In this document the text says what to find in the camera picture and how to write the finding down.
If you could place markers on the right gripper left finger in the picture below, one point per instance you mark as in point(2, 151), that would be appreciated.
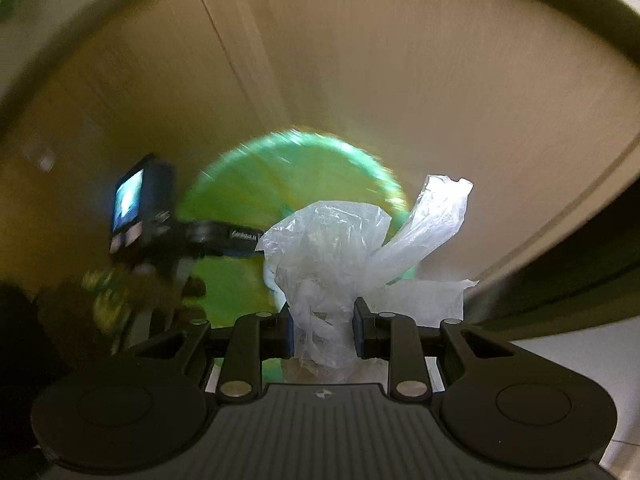
point(254, 338)

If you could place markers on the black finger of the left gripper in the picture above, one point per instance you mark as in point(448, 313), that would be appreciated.
point(208, 238)

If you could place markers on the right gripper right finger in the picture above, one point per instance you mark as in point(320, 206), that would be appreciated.
point(396, 339)

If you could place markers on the clear plastic bag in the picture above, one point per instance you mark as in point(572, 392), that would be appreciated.
point(326, 255)

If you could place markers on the green trash bin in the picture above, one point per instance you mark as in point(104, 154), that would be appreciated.
point(263, 181)

